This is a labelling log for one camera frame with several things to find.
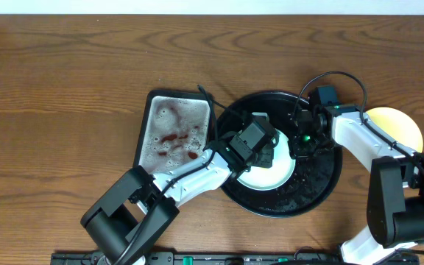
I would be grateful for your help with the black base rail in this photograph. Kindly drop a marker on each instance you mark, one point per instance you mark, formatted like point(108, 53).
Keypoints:
point(170, 258)

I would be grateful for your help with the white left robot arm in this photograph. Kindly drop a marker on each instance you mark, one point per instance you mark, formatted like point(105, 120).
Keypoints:
point(127, 220)

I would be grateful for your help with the mint green plate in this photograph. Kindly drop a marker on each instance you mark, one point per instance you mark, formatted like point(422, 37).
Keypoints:
point(264, 179)

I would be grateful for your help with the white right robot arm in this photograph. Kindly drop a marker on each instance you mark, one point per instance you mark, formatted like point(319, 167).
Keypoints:
point(395, 204)

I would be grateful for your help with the yellow plate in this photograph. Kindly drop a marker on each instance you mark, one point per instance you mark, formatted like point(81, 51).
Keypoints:
point(398, 125)

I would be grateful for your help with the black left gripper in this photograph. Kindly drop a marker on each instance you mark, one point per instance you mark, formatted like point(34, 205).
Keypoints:
point(269, 157)

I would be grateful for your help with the round black tray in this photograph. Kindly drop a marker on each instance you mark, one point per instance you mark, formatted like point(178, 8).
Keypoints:
point(312, 179)

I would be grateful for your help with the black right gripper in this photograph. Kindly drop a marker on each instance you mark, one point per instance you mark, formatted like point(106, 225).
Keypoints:
point(294, 138)

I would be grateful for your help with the black rectangular soapy water tray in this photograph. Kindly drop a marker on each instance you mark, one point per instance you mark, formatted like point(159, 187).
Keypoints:
point(174, 130)

